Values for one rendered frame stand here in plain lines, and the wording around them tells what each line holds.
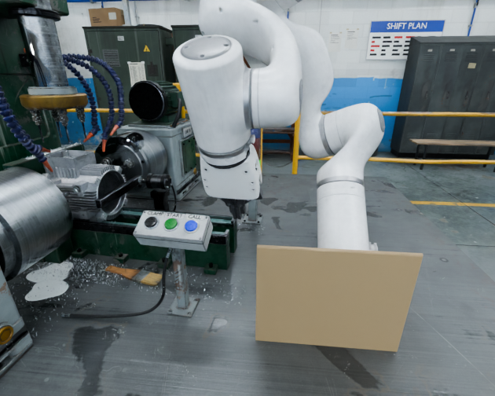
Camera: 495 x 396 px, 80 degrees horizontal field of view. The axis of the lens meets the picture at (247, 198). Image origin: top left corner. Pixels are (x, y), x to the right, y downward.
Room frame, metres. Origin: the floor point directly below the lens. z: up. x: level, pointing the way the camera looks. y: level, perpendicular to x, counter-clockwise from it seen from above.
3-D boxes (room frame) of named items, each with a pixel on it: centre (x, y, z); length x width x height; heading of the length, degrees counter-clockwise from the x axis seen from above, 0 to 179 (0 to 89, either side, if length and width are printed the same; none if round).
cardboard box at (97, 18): (4.47, 1.81, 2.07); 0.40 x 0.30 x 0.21; 76
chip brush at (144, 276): (0.77, 0.36, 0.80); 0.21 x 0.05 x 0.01; 71
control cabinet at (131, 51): (4.40, 1.56, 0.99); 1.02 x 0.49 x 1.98; 84
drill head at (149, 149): (1.29, 0.50, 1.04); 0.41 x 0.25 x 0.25; 169
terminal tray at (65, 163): (0.97, 0.60, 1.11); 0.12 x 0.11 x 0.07; 79
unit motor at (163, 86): (1.58, 0.41, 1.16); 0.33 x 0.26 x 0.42; 169
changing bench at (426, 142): (4.58, -3.34, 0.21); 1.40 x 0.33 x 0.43; 82
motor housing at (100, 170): (0.96, 0.56, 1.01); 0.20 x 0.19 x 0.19; 79
